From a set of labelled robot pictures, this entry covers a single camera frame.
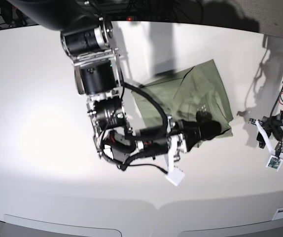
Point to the green T-shirt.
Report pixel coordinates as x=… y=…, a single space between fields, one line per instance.
x=199 y=88

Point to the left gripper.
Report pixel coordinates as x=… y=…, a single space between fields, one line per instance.
x=270 y=136

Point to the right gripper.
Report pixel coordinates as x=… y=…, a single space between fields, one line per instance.
x=182 y=136

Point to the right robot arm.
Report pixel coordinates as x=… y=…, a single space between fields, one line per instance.
x=87 y=39

